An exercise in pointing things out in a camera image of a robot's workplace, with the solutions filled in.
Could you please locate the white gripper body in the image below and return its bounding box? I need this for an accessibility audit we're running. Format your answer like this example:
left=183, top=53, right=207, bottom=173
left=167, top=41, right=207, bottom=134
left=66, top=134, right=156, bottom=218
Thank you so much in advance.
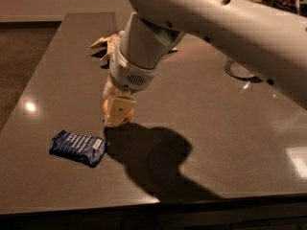
left=109, top=45, right=157, bottom=92

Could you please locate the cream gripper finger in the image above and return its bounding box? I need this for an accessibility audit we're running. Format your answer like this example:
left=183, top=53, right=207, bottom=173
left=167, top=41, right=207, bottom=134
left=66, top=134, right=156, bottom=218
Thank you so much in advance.
left=104, top=93, right=137, bottom=128
left=103, top=78, right=115, bottom=100

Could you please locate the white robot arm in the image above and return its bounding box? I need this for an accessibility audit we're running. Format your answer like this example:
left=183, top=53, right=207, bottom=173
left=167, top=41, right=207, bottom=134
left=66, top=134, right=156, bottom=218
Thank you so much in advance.
left=104, top=0, right=307, bottom=127

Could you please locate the blue rxbar wrapper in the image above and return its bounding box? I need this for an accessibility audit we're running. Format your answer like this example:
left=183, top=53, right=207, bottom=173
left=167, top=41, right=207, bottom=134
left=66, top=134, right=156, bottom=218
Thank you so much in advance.
left=49, top=130, right=108, bottom=168

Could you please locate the brown sea salt chip bag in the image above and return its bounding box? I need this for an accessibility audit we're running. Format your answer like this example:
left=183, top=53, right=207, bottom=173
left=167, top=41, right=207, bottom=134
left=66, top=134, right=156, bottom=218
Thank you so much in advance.
left=89, top=30, right=178, bottom=61

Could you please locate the clear plastic cup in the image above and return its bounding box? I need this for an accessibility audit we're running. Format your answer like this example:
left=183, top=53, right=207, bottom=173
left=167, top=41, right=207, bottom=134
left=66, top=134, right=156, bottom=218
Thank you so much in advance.
left=224, top=58, right=254, bottom=81

